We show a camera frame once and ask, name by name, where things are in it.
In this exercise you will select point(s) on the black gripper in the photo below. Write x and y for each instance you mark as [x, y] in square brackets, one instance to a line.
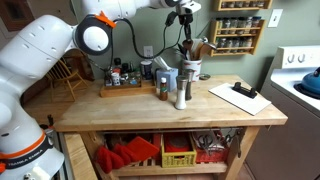
[186, 19]

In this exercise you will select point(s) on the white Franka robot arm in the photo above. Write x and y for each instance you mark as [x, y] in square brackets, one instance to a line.
[36, 56]

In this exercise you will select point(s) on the black cooking utensil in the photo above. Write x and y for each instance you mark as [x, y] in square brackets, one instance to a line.
[180, 49]

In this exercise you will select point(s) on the metal cooking utensil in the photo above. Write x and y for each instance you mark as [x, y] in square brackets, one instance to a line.
[176, 52]

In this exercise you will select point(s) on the white spatula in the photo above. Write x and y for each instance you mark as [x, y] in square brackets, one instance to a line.
[197, 43]

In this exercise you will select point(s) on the wooden spatula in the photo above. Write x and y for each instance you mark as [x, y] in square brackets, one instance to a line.
[207, 49]

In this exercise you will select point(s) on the white utensil crock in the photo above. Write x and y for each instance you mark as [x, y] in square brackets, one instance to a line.
[191, 68]

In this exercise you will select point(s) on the glass spice jar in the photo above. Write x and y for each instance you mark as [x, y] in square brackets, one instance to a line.
[256, 21]
[241, 22]
[226, 23]
[249, 22]

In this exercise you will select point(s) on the small metal dish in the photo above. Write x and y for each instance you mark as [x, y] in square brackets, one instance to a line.
[204, 76]

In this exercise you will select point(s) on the blue tissue box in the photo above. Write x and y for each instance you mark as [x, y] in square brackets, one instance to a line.
[167, 80]

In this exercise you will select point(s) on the dark pepper grinder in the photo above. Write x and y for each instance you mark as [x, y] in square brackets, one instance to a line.
[189, 85]

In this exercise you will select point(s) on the brown hot sauce bottle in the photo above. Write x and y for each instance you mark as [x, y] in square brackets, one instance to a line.
[163, 90]

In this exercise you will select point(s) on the glass salt shaker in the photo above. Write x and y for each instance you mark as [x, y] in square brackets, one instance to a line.
[181, 95]

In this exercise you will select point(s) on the green spice bottle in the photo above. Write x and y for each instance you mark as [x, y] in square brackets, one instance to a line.
[137, 75]

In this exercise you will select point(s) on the large wooden spice rack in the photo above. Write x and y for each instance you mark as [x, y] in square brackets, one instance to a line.
[258, 33]

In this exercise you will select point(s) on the black lid spice jar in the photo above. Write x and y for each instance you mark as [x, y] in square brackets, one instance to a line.
[117, 62]

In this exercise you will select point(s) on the black knife sharpener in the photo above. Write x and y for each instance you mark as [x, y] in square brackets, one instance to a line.
[245, 90]

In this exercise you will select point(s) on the small wooden spice rack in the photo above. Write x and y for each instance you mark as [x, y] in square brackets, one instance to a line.
[266, 5]

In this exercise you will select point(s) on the white cutting board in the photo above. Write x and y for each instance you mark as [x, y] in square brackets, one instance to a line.
[240, 98]

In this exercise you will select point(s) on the wooden spice tray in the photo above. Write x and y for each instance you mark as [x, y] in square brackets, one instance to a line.
[126, 90]

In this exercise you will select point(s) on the wooden kitchen island cart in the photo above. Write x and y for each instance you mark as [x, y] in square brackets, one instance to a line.
[146, 106]

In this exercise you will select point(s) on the red lid spice jar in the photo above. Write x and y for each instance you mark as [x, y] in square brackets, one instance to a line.
[115, 78]

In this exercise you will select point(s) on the dark sauce bottle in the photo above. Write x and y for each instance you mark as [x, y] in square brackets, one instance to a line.
[107, 78]

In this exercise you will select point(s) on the kitchen scissors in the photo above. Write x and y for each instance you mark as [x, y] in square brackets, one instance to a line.
[206, 141]

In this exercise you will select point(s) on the wooden dining table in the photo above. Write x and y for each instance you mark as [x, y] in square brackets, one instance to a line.
[81, 65]

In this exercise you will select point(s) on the red pot holder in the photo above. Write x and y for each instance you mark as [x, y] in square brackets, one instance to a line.
[142, 147]

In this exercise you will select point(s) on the red plastic crate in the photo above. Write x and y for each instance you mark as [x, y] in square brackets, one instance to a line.
[213, 156]

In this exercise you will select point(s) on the yellow plastic crate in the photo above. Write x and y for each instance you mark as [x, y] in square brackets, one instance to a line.
[178, 159]

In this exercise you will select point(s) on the wooden spindle chair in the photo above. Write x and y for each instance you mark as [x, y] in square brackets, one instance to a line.
[63, 75]

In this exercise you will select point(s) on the blue kettle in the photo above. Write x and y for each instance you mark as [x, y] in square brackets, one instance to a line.
[312, 81]

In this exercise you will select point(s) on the white stove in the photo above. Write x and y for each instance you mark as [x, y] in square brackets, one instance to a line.
[286, 140]

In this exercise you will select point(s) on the wooden robot stand board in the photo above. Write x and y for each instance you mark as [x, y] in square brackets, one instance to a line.
[78, 156]

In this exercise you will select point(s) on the white wall outlet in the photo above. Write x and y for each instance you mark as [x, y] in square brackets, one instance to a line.
[148, 52]

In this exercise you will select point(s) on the white light switch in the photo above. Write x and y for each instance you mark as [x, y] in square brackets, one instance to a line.
[275, 18]

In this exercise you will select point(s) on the metal hanging rail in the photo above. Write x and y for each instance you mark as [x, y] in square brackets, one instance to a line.
[166, 130]

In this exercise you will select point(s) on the framed wall picture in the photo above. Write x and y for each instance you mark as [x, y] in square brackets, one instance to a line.
[11, 11]

